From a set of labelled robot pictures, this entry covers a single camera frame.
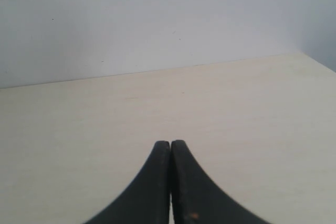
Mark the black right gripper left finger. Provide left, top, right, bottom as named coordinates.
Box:
left=87, top=141, right=170, bottom=224

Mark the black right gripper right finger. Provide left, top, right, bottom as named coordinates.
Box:
left=171, top=140, right=259, bottom=223

